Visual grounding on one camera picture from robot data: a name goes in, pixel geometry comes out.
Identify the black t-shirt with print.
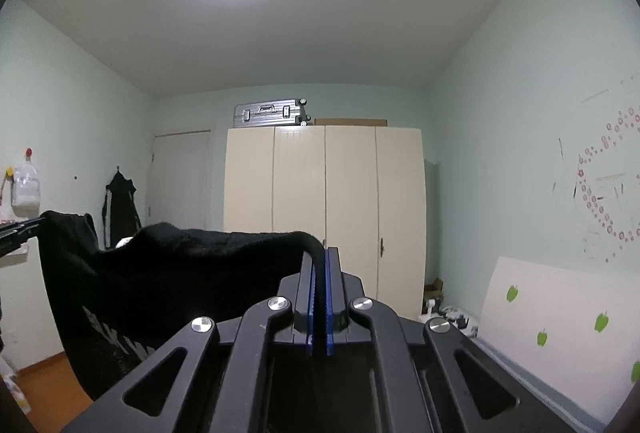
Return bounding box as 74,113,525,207
38,211,323,399

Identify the cream wardrobe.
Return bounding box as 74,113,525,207
224,126,426,318

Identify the white board with green apples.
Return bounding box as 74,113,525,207
478,257,639,431

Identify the white door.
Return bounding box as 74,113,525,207
146,131,210,228

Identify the brown cardboard box on wardrobe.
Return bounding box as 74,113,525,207
314,118,388,128

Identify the silver suitcase on wardrobe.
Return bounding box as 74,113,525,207
233,98,311,128

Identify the white plastic bag on hook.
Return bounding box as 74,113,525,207
11,162,41,216

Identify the black jacket hanging on wall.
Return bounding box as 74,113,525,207
101,170,142,249

